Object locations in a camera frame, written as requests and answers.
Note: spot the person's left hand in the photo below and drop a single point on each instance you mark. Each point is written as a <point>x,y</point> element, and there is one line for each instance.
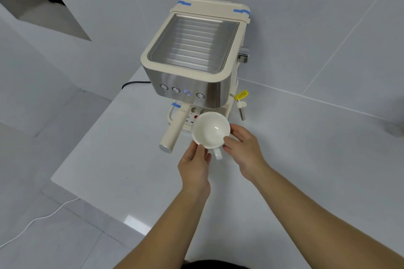
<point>194,171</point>

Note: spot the person's right hand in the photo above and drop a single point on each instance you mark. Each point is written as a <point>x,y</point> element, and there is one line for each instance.
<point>247,155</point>

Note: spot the person's left thumb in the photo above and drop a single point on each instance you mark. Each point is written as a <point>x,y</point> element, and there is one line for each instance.
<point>206,156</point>

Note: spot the person's right thumb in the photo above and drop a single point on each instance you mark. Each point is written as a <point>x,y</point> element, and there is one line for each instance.
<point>230,145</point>

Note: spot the white ceramic cup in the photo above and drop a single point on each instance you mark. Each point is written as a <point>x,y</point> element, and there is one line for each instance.
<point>210,128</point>

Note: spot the person's left forearm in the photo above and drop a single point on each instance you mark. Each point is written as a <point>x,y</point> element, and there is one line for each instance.
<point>167,231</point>

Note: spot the person's right forearm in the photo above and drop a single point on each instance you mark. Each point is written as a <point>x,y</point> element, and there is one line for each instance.
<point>315,218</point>

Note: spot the steel steam wand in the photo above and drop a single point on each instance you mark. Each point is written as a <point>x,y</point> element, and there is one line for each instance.
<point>241,111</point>

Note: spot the yellow paper tag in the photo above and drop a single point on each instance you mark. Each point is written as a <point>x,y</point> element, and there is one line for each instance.
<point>241,95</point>

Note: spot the blue tape strip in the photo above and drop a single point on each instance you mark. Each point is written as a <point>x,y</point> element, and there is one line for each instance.
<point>176,105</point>
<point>241,11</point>
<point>184,3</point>

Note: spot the steel steam knob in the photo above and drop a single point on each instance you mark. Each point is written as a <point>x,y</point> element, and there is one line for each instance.
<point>243,55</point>

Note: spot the person's dark clothing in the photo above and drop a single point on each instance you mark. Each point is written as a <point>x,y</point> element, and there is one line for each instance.
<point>216,265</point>

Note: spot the cream steel espresso machine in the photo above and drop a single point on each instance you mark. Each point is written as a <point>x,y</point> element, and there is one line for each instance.
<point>189,41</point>

